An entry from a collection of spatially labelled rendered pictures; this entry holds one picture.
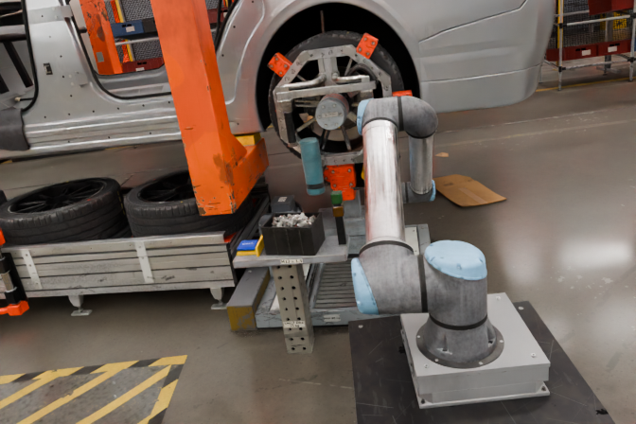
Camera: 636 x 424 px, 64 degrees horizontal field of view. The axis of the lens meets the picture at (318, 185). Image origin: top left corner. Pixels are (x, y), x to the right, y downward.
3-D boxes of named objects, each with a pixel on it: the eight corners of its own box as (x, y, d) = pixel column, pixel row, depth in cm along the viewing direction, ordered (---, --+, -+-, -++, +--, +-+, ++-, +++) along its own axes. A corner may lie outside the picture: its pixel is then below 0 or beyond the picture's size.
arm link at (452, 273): (493, 325, 127) (491, 262, 121) (423, 326, 130) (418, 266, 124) (482, 291, 141) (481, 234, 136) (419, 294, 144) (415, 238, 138)
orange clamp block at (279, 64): (293, 63, 239) (278, 51, 238) (291, 65, 231) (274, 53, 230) (285, 76, 241) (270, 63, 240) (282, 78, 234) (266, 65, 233)
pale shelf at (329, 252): (349, 240, 202) (348, 234, 201) (346, 261, 186) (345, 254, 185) (245, 248, 209) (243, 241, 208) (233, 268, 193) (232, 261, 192)
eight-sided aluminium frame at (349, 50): (397, 155, 246) (387, 39, 228) (397, 160, 240) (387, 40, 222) (288, 166, 255) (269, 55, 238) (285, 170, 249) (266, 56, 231)
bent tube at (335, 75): (371, 76, 229) (368, 51, 226) (369, 82, 211) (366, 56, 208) (332, 80, 232) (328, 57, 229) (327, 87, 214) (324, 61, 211)
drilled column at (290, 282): (314, 338, 215) (300, 248, 202) (311, 353, 206) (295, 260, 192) (291, 339, 217) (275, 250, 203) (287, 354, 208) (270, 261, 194)
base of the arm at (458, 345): (508, 356, 130) (508, 323, 127) (436, 369, 129) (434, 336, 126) (478, 314, 148) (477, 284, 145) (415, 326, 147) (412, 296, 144)
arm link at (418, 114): (436, 84, 166) (433, 184, 225) (397, 88, 168) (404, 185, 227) (440, 114, 161) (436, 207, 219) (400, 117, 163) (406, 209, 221)
